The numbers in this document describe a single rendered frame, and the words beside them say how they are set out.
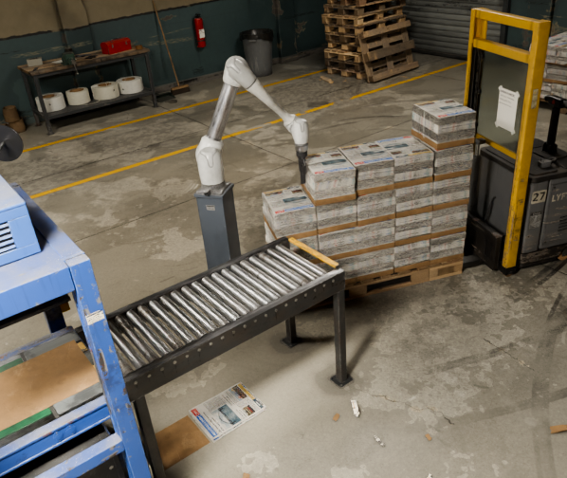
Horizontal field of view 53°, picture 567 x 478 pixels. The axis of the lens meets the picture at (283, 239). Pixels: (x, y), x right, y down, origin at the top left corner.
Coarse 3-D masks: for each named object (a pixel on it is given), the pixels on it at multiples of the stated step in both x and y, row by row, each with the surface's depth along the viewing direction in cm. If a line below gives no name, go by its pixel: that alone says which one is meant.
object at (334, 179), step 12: (312, 168) 379; (324, 168) 377; (336, 168) 376; (348, 168) 376; (312, 180) 376; (324, 180) 373; (336, 180) 376; (348, 180) 378; (312, 192) 381; (324, 192) 378; (336, 192) 380; (348, 192) 382
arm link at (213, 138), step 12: (228, 60) 362; (228, 72) 358; (228, 84) 363; (228, 96) 366; (216, 108) 371; (228, 108) 370; (216, 120) 373; (216, 132) 376; (204, 144) 377; (216, 144) 378
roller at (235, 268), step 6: (234, 264) 332; (234, 270) 328; (240, 270) 325; (240, 276) 324; (246, 276) 320; (252, 276) 319; (252, 282) 315; (258, 282) 313; (258, 288) 311; (264, 288) 308; (270, 288) 307; (264, 294) 308; (270, 294) 303; (276, 294) 302
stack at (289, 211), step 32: (288, 192) 405; (384, 192) 394; (416, 192) 401; (288, 224) 383; (320, 224) 391; (384, 224) 405; (416, 224) 414; (352, 256) 411; (384, 256) 418; (416, 256) 427; (352, 288) 424; (384, 288) 433
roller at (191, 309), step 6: (174, 294) 309; (180, 294) 310; (174, 300) 308; (180, 300) 304; (186, 300) 304; (186, 306) 299; (192, 306) 298; (192, 312) 294; (198, 312) 293; (198, 318) 290; (204, 318) 289; (204, 324) 286; (210, 324) 283; (210, 330) 281
